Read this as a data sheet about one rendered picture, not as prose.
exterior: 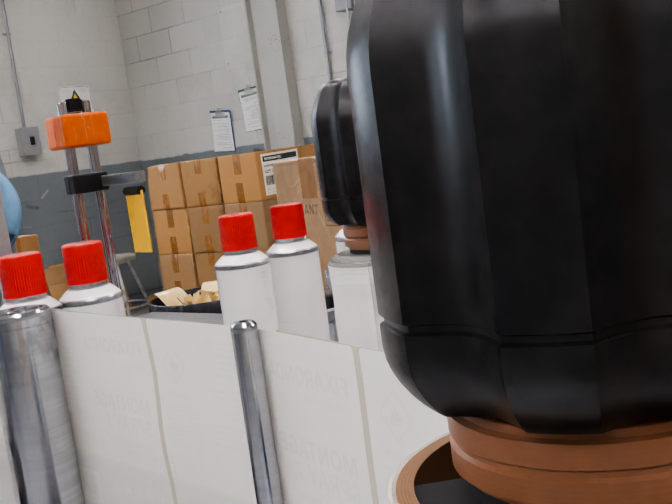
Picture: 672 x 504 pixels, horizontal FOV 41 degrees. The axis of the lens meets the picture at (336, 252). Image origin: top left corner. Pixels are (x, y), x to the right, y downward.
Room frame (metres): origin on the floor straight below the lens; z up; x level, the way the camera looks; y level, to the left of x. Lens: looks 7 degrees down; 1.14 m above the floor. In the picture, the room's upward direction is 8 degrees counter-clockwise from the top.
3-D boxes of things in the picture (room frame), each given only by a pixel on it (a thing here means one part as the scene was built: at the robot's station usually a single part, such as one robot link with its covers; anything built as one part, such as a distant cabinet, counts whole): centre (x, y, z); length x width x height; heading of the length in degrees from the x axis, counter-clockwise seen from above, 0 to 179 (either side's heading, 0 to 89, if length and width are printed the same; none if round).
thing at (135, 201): (0.79, 0.17, 1.09); 0.03 x 0.01 x 0.06; 40
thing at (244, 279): (0.84, 0.09, 0.98); 0.05 x 0.05 x 0.20
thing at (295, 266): (0.88, 0.04, 0.98); 0.05 x 0.05 x 0.20
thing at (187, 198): (5.21, 0.33, 0.57); 1.20 x 0.85 x 1.14; 142
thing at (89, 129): (0.81, 0.20, 1.05); 0.10 x 0.04 x 0.33; 40
